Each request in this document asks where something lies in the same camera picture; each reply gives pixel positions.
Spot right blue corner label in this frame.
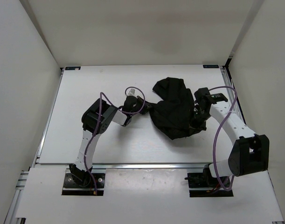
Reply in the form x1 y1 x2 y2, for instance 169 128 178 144
203 64 219 69

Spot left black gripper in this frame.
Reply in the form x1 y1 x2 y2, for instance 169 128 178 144
130 95 155 116

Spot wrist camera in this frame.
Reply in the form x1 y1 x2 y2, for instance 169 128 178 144
194 87 210 102
122 96 137 112

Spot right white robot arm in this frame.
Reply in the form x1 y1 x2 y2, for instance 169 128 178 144
195 93 270 187

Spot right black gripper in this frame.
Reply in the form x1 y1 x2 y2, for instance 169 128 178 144
188 109 212 137

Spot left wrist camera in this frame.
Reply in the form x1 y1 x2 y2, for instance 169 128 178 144
122 96 137 112

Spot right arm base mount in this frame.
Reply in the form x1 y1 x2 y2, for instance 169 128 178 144
185 173 234 198

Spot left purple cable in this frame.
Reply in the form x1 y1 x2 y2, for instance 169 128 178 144
85 86 146 196

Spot blue corner label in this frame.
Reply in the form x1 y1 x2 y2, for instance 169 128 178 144
65 66 81 70
203 64 219 69

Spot black skirt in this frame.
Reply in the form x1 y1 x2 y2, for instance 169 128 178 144
149 77 206 140

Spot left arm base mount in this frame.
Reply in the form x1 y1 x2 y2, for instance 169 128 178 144
62 170 105 196

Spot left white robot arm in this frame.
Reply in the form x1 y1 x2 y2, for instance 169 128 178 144
69 87 151 187

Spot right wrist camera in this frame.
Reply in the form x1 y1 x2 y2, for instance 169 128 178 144
194 87 210 102

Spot white front cover panel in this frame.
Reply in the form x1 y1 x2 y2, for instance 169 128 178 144
16 168 283 224

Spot left blue corner label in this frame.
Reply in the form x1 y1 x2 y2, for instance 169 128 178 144
65 66 81 70

